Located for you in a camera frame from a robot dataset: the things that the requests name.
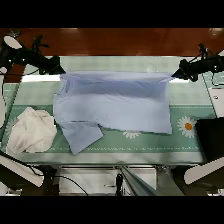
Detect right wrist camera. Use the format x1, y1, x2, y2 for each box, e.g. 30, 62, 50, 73
197, 42, 210, 62

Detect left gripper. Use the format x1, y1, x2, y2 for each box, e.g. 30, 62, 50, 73
38, 55, 67, 76

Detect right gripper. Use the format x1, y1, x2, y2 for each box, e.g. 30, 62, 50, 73
178, 58, 201, 83

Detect white garment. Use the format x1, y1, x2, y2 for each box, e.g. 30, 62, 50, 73
5, 106, 59, 155

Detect light blue T-shirt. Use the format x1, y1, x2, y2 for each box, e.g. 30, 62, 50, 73
52, 70, 175, 157

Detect black cable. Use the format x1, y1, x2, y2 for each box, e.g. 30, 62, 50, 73
27, 164, 90, 197

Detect silver frame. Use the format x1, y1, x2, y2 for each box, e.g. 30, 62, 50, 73
0, 161, 224, 197

